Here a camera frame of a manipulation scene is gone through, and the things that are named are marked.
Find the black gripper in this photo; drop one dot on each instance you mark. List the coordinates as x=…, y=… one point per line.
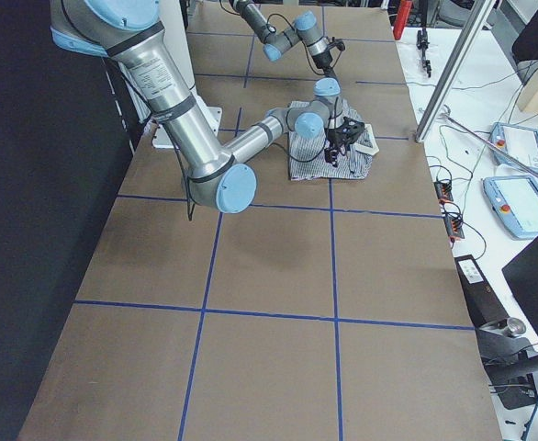
x=334, y=139
x=322, y=60

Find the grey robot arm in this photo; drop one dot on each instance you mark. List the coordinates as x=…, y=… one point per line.
x=214, y=174
x=304, y=29

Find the red cylinder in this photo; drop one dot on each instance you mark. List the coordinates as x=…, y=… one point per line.
x=401, y=18

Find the orange black connector hub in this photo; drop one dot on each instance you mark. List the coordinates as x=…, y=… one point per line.
x=443, y=189

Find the upper teach pendant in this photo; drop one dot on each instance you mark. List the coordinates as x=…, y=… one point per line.
x=518, y=142

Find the teach pendant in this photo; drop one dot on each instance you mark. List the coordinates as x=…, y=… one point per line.
x=515, y=201
x=518, y=142

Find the lower teach pendant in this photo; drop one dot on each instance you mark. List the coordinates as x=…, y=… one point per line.
x=515, y=201

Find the black box with label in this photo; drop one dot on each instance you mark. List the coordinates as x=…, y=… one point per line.
x=481, y=300

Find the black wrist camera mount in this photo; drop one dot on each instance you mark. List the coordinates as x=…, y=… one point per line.
x=350, y=131
x=338, y=44

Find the aluminium frame post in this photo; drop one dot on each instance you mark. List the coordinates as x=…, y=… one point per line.
x=467, y=37

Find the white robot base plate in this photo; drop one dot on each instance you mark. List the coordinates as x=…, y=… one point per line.
x=201, y=124

